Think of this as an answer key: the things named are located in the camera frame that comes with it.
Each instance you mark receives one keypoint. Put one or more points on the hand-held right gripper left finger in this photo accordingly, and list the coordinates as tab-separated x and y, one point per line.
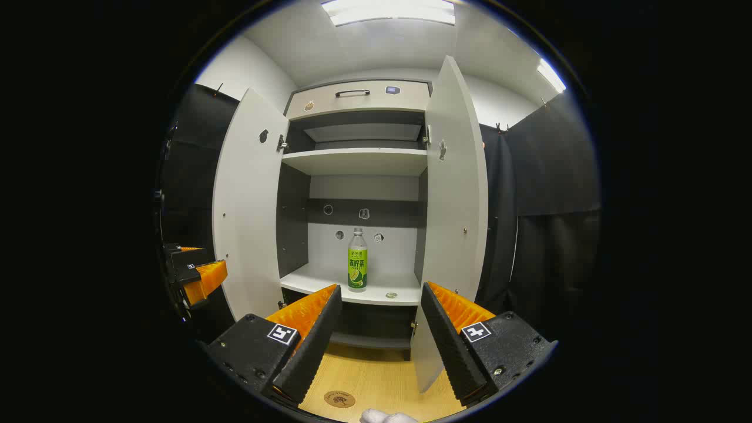
314	346

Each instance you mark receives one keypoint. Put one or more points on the green label clear bottle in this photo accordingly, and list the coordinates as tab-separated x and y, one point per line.
357	267

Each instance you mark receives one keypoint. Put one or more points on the large ceiling light panel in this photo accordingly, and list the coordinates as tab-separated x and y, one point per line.
388	12

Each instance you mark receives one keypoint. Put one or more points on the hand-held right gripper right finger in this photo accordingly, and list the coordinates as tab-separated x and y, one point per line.
449	346

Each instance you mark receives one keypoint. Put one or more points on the grey cabinet door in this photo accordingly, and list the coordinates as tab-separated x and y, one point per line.
452	194
247	205

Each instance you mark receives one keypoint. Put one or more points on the round brown coaster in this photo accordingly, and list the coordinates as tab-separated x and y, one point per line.
339	399

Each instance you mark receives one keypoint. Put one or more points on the grey white cabinet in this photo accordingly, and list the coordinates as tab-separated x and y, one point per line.
292	217

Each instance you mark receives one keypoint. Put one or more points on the narrow ceiling light panel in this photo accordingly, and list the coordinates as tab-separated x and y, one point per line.
551	75

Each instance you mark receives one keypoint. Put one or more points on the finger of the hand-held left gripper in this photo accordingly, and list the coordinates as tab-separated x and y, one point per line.
208	279
191	249

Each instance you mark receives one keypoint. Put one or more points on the white cabinet shelf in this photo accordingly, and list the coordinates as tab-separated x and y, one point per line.
352	160
320	281

